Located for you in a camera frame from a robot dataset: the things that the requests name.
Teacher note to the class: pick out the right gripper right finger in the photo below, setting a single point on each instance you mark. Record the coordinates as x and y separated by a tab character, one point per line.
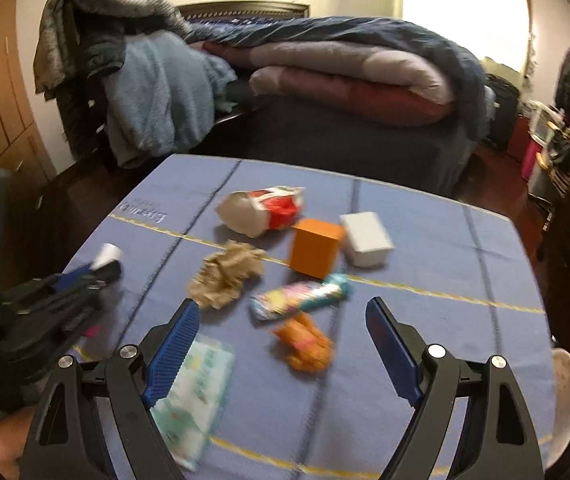
497	439

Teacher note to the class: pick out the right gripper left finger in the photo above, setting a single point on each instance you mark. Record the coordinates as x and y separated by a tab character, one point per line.
66	438

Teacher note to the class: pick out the small white tube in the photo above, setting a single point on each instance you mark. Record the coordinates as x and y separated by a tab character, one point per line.
107	254

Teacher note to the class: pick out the orange bear toy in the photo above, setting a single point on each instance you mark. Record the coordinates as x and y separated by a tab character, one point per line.
310	350

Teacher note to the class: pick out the white pink-speckled trash bin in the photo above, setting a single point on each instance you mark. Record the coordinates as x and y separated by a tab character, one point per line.
561	431

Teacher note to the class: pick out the green wet wipes pack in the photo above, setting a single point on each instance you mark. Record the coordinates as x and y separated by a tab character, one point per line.
192	407

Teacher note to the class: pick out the crumpled brown paper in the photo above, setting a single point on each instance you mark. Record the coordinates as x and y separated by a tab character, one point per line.
222	275

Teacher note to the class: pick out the white small box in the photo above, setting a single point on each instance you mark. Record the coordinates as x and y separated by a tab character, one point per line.
367	243

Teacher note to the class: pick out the colourful candy wrapper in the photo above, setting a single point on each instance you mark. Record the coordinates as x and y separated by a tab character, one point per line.
298	297

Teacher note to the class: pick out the orange cube box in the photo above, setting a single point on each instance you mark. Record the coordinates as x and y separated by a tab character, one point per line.
315	247

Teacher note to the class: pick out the light blue fleece blanket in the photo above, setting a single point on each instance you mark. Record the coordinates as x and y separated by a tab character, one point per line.
164	98

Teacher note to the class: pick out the bed with grey sheet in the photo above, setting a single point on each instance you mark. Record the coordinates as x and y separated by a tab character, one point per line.
298	132

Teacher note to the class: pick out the pink storage box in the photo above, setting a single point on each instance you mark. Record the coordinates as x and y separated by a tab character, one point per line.
534	148

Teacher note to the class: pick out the black suitcase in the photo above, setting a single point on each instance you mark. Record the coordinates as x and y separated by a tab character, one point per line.
503	121

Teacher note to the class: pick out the grey knit sweater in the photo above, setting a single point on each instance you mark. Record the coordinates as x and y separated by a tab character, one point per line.
86	38

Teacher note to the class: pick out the blue patterned quilt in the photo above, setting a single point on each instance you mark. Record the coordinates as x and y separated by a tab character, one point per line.
457	63

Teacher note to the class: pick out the grey red folded comforter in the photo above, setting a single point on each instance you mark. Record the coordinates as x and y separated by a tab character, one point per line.
394	87

